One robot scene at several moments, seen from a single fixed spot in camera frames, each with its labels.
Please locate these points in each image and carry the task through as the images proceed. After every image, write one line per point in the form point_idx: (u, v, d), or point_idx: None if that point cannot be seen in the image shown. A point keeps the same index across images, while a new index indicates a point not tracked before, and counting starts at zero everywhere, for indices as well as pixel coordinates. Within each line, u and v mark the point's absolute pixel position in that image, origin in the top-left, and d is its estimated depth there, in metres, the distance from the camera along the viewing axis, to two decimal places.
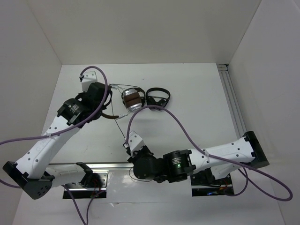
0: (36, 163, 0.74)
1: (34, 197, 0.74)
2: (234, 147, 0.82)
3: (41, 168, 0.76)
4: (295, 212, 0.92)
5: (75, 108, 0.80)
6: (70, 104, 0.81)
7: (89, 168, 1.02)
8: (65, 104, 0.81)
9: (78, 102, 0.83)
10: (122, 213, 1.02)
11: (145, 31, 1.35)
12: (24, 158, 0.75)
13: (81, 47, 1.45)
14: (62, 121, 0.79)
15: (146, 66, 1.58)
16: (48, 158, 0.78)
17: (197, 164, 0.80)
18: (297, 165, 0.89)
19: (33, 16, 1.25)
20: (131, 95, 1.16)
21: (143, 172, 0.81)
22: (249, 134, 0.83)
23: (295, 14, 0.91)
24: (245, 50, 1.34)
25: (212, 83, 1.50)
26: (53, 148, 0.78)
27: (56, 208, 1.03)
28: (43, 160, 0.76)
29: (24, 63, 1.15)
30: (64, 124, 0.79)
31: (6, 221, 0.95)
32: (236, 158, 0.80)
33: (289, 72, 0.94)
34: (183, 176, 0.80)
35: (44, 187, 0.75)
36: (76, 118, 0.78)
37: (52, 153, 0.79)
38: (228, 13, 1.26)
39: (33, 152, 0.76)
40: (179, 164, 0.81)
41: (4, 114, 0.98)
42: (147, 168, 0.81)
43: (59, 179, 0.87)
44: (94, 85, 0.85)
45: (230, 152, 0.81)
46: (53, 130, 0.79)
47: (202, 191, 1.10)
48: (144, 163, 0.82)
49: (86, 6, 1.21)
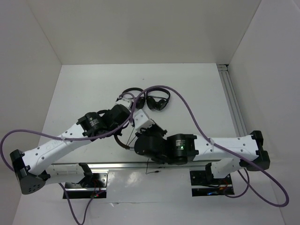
0: (41, 160, 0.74)
1: (24, 191, 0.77)
2: (240, 142, 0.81)
3: (43, 167, 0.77)
4: (295, 212, 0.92)
5: (94, 123, 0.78)
6: (91, 117, 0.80)
7: (89, 172, 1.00)
8: (86, 116, 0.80)
9: (99, 117, 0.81)
10: (122, 213, 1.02)
11: (146, 31, 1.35)
12: (33, 152, 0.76)
13: (81, 47, 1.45)
14: (79, 129, 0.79)
15: (146, 65, 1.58)
16: (54, 159, 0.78)
17: (200, 152, 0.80)
18: (297, 165, 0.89)
19: (33, 16, 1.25)
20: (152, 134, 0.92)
21: (142, 148, 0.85)
22: (256, 132, 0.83)
23: (295, 14, 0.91)
24: (245, 50, 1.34)
25: (212, 83, 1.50)
26: (62, 152, 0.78)
27: (56, 208, 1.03)
28: (49, 160, 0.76)
29: (24, 62, 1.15)
30: (80, 133, 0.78)
31: (6, 221, 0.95)
32: (240, 152, 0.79)
33: (289, 72, 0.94)
34: (183, 159, 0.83)
35: (36, 185, 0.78)
36: (92, 132, 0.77)
37: (59, 156, 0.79)
38: (228, 13, 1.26)
39: (43, 149, 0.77)
40: (181, 145, 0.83)
41: (4, 114, 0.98)
42: (147, 145, 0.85)
43: (54, 178, 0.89)
44: (119, 107, 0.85)
45: (235, 145, 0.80)
46: (67, 134, 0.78)
47: (202, 191, 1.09)
48: (145, 140, 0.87)
49: (86, 6, 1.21)
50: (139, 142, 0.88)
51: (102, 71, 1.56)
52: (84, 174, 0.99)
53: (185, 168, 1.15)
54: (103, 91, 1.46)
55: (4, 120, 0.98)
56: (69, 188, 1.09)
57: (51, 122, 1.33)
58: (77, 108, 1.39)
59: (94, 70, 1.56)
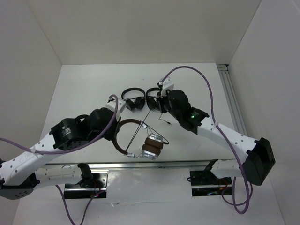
0: (14, 173, 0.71)
1: (12, 197, 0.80)
2: (240, 136, 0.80)
3: (20, 178, 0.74)
4: (295, 213, 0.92)
5: (66, 133, 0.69)
6: (65, 125, 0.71)
7: (89, 174, 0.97)
8: (60, 124, 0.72)
9: (74, 124, 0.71)
10: (121, 213, 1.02)
11: (145, 31, 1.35)
12: (8, 163, 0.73)
13: (81, 48, 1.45)
14: (51, 140, 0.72)
15: (146, 65, 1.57)
16: (30, 170, 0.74)
17: (202, 126, 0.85)
18: (296, 165, 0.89)
19: (34, 16, 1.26)
20: (154, 142, 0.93)
21: (173, 97, 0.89)
22: (262, 139, 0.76)
23: (295, 14, 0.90)
24: (245, 50, 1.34)
25: (212, 83, 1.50)
26: (35, 164, 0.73)
27: (56, 208, 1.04)
28: (23, 172, 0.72)
29: (24, 63, 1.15)
30: (50, 146, 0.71)
31: (7, 221, 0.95)
32: (233, 144, 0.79)
33: (289, 72, 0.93)
34: (189, 125, 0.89)
35: (23, 192, 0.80)
36: (65, 143, 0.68)
37: (34, 168, 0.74)
38: (228, 12, 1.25)
39: (17, 161, 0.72)
40: (191, 114, 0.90)
41: (4, 115, 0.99)
42: (178, 96, 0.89)
43: (46, 182, 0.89)
44: (99, 112, 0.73)
45: (235, 135, 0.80)
46: (39, 146, 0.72)
47: (202, 191, 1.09)
48: (179, 93, 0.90)
49: (86, 7, 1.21)
50: (172, 92, 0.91)
51: (102, 71, 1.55)
52: (82, 176, 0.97)
53: (185, 168, 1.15)
54: (102, 91, 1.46)
55: (4, 121, 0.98)
56: (70, 188, 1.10)
57: (51, 122, 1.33)
58: (77, 108, 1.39)
59: (93, 71, 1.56)
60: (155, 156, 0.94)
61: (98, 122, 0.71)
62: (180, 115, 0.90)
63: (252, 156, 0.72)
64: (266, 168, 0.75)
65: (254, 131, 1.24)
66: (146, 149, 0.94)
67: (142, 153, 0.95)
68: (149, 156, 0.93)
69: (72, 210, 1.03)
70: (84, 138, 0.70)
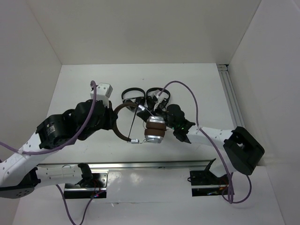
0: (6, 175, 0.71)
1: (13, 196, 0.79)
2: (219, 130, 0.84)
3: (15, 179, 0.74)
4: (295, 213, 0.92)
5: (51, 131, 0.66)
6: (48, 123, 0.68)
7: (89, 174, 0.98)
8: (45, 122, 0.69)
9: (60, 121, 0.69)
10: (121, 213, 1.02)
11: (145, 31, 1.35)
12: (1, 165, 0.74)
13: (81, 48, 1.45)
14: (37, 140, 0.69)
15: (146, 66, 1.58)
16: (22, 172, 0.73)
17: (189, 132, 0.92)
18: (296, 165, 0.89)
19: (33, 16, 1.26)
20: (155, 125, 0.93)
21: (171, 112, 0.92)
22: (238, 129, 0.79)
23: (295, 14, 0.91)
24: (245, 50, 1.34)
25: (212, 83, 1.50)
26: (26, 165, 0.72)
27: (55, 208, 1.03)
28: (15, 174, 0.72)
29: (24, 63, 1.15)
30: (37, 146, 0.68)
31: (6, 221, 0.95)
32: (214, 138, 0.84)
33: (289, 72, 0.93)
34: (182, 137, 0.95)
35: (23, 191, 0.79)
36: (51, 142, 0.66)
37: (26, 168, 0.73)
38: (228, 13, 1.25)
39: (8, 162, 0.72)
40: (182, 126, 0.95)
41: (4, 115, 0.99)
42: (176, 111, 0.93)
43: (47, 182, 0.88)
44: (84, 106, 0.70)
45: (214, 131, 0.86)
46: (26, 146, 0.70)
47: (202, 191, 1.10)
48: (177, 108, 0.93)
49: (85, 7, 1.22)
50: (171, 107, 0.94)
51: (102, 71, 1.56)
52: (82, 176, 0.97)
53: (185, 168, 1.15)
54: None
55: (4, 122, 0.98)
56: (70, 188, 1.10)
57: None
58: None
59: (93, 71, 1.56)
60: (161, 137, 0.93)
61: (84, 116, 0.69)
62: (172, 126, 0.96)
63: (228, 143, 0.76)
64: (254, 155, 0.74)
65: (254, 131, 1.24)
66: (149, 133, 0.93)
67: (146, 138, 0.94)
68: (154, 138, 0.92)
69: (72, 210, 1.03)
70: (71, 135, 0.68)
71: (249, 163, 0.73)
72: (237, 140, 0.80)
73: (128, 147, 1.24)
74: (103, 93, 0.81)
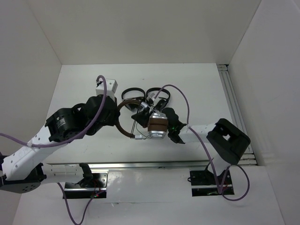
0: (14, 168, 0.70)
1: (20, 191, 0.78)
2: (203, 125, 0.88)
3: (24, 172, 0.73)
4: (295, 213, 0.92)
5: (62, 123, 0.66)
6: (59, 116, 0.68)
7: (89, 173, 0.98)
8: (55, 115, 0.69)
9: (70, 114, 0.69)
10: (122, 213, 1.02)
11: (145, 31, 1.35)
12: (10, 158, 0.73)
13: (82, 48, 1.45)
14: (47, 133, 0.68)
15: (146, 65, 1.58)
16: (30, 165, 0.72)
17: (181, 132, 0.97)
18: (296, 165, 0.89)
19: (33, 16, 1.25)
20: (157, 121, 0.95)
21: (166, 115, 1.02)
22: (222, 120, 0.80)
23: (296, 14, 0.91)
24: (244, 50, 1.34)
25: (212, 83, 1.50)
26: (34, 159, 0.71)
27: (55, 208, 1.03)
28: (24, 168, 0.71)
29: (24, 63, 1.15)
30: (46, 138, 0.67)
31: (6, 221, 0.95)
32: (200, 133, 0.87)
33: (289, 72, 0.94)
34: (175, 138, 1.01)
35: (30, 185, 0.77)
36: (62, 134, 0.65)
37: (34, 162, 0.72)
38: (228, 13, 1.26)
39: (17, 155, 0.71)
40: (174, 127, 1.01)
41: (4, 115, 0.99)
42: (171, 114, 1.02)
43: (51, 178, 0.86)
44: (95, 100, 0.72)
45: (200, 126, 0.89)
46: (36, 139, 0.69)
47: (202, 191, 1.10)
48: (172, 112, 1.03)
49: (86, 7, 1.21)
50: (168, 110, 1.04)
51: (102, 71, 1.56)
52: (83, 175, 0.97)
53: (185, 168, 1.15)
54: None
55: (5, 122, 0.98)
56: (69, 188, 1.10)
57: None
58: None
59: (93, 71, 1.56)
60: (164, 132, 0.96)
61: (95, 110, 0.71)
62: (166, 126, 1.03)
63: (211, 134, 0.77)
64: (240, 145, 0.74)
65: (253, 131, 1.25)
66: (152, 129, 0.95)
67: (150, 134, 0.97)
68: (159, 134, 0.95)
69: (73, 210, 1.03)
70: (80, 128, 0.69)
71: (234, 152, 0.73)
72: (223, 133, 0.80)
73: (128, 147, 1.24)
74: (109, 89, 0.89)
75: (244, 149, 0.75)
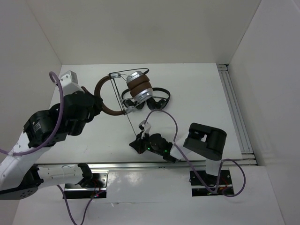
0: (2, 178, 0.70)
1: (18, 196, 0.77)
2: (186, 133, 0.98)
3: (14, 182, 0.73)
4: (296, 213, 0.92)
5: (38, 127, 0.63)
6: (34, 120, 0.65)
7: (89, 173, 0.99)
8: (30, 119, 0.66)
9: (46, 116, 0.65)
10: (122, 213, 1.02)
11: (145, 31, 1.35)
12: None
13: (82, 48, 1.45)
14: (25, 140, 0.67)
15: (146, 65, 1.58)
16: (18, 173, 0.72)
17: (172, 153, 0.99)
18: (296, 165, 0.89)
19: (33, 17, 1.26)
20: (140, 82, 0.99)
21: (154, 142, 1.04)
22: (193, 125, 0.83)
23: (296, 14, 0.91)
24: (244, 50, 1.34)
25: (212, 83, 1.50)
26: (20, 166, 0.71)
27: (55, 208, 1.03)
28: (11, 176, 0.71)
29: (24, 64, 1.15)
30: (26, 145, 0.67)
31: (6, 222, 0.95)
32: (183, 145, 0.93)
33: (289, 72, 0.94)
34: (171, 159, 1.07)
35: (26, 191, 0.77)
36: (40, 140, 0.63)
37: (21, 170, 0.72)
38: (228, 13, 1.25)
39: (3, 165, 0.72)
40: (165, 148, 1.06)
41: (4, 115, 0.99)
42: (157, 139, 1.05)
43: (49, 182, 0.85)
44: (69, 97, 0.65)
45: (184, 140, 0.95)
46: (17, 147, 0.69)
47: (201, 191, 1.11)
48: (155, 137, 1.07)
49: (86, 7, 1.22)
50: (152, 138, 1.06)
51: (102, 71, 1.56)
52: (83, 175, 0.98)
53: (185, 168, 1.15)
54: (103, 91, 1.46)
55: (5, 122, 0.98)
56: (69, 188, 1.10)
57: None
58: None
59: (94, 71, 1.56)
60: (149, 89, 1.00)
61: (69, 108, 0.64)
62: (157, 151, 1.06)
63: (190, 142, 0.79)
64: (220, 142, 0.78)
65: (254, 131, 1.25)
66: (138, 92, 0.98)
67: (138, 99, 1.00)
68: (147, 93, 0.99)
69: (72, 210, 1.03)
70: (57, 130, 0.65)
71: (217, 150, 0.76)
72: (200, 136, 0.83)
73: (128, 147, 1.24)
74: (69, 82, 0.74)
75: (223, 144, 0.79)
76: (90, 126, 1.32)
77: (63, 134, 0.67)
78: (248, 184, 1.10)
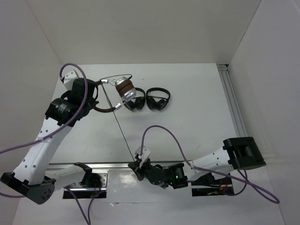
0: (33, 169, 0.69)
1: (39, 202, 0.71)
2: (214, 156, 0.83)
3: (42, 173, 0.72)
4: (296, 213, 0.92)
5: (63, 108, 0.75)
6: (57, 104, 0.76)
7: (87, 167, 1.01)
8: (51, 105, 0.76)
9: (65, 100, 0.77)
10: (122, 213, 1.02)
11: (145, 31, 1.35)
12: (20, 166, 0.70)
13: (82, 48, 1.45)
14: (52, 122, 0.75)
15: (146, 66, 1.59)
16: (47, 161, 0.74)
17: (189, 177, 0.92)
18: (296, 165, 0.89)
19: (34, 17, 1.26)
20: (123, 83, 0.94)
21: (158, 180, 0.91)
22: (226, 142, 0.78)
23: (296, 14, 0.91)
24: (244, 50, 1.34)
25: (212, 83, 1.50)
26: (48, 152, 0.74)
27: (56, 208, 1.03)
28: (42, 164, 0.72)
29: (24, 63, 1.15)
30: (55, 125, 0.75)
31: (6, 222, 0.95)
32: (216, 166, 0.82)
33: (289, 72, 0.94)
34: (185, 183, 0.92)
35: (48, 191, 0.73)
36: (67, 116, 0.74)
37: (49, 157, 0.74)
38: (228, 13, 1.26)
39: (28, 158, 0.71)
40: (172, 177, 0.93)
41: (4, 114, 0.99)
42: (160, 175, 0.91)
43: (59, 182, 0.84)
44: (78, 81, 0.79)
45: (211, 164, 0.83)
46: (44, 132, 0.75)
47: (202, 191, 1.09)
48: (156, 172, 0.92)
49: (86, 8, 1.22)
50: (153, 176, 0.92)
51: (102, 71, 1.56)
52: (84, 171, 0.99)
53: None
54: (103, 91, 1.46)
55: (5, 122, 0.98)
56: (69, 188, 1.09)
57: None
58: None
59: (94, 71, 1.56)
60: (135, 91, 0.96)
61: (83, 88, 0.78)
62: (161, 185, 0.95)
63: (237, 163, 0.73)
64: (256, 150, 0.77)
65: (254, 131, 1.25)
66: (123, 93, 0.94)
67: (126, 99, 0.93)
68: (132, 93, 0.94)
69: (72, 210, 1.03)
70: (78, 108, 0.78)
71: (261, 159, 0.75)
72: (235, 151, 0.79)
73: (128, 147, 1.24)
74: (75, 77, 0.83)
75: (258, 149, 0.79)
76: (91, 126, 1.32)
77: (83, 111, 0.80)
78: (248, 184, 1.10)
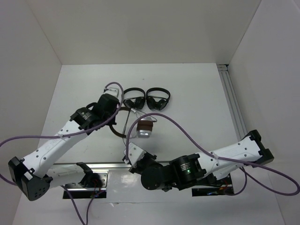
0: (42, 161, 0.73)
1: (31, 197, 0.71)
2: (241, 146, 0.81)
3: (48, 167, 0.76)
4: (296, 213, 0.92)
5: (86, 117, 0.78)
6: (83, 112, 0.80)
7: (88, 169, 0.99)
8: (78, 111, 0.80)
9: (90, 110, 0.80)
10: (122, 213, 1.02)
11: (145, 31, 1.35)
12: (32, 154, 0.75)
13: (82, 48, 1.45)
14: (74, 125, 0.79)
15: (146, 66, 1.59)
16: (56, 157, 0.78)
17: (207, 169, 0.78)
18: (297, 165, 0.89)
19: (34, 17, 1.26)
20: (145, 121, 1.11)
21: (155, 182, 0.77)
22: (253, 132, 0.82)
23: (296, 14, 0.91)
24: (244, 50, 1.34)
25: (212, 83, 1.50)
26: (63, 149, 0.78)
27: (56, 208, 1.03)
28: (51, 159, 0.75)
29: (24, 63, 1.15)
30: (76, 128, 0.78)
31: (6, 221, 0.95)
32: (244, 158, 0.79)
33: (289, 72, 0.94)
34: (193, 182, 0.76)
35: (42, 189, 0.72)
36: (87, 125, 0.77)
37: (59, 154, 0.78)
38: (228, 13, 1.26)
39: (42, 149, 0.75)
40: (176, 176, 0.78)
41: (4, 114, 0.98)
42: (157, 176, 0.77)
43: (56, 181, 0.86)
44: (106, 95, 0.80)
45: (238, 154, 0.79)
46: (64, 131, 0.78)
47: (202, 191, 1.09)
48: (153, 171, 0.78)
49: (86, 8, 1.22)
50: (149, 176, 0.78)
51: (102, 71, 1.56)
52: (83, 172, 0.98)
53: None
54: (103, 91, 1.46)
55: (5, 122, 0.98)
56: (69, 188, 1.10)
57: (51, 122, 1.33)
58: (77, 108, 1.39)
59: (94, 71, 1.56)
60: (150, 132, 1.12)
61: (108, 103, 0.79)
62: (161, 187, 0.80)
63: (268, 154, 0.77)
64: None
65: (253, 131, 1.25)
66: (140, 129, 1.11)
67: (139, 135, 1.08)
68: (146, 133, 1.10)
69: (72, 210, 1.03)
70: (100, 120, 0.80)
71: None
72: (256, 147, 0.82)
73: None
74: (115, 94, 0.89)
75: None
76: None
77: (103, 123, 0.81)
78: (248, 184, 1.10)
